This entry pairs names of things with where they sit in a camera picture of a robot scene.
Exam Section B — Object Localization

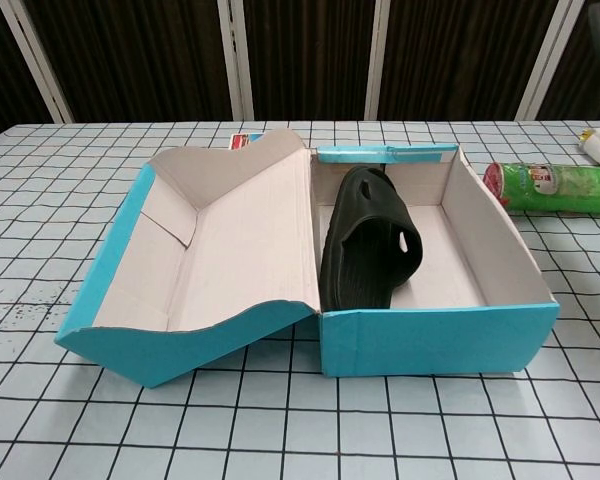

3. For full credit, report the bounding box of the black rubber slipper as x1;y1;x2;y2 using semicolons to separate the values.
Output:
321;165;425;309

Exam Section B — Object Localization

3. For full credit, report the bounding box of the open blue cardboard shoe box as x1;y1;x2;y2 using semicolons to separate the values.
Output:
53;127;562;401

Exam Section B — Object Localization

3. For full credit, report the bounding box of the red and blue postcard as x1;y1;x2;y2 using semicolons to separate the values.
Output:
225;132;265;151

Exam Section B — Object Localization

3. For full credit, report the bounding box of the blue checkered tablecloth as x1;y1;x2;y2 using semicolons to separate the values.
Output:
0;118;600;480

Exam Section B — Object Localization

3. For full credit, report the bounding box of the green chips can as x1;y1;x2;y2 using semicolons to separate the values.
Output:
482;160;600;215

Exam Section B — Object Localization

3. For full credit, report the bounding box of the white partition post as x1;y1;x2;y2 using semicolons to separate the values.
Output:
218;0;255;121
363;0;399;120
517;0;584;121
0;0;75;124

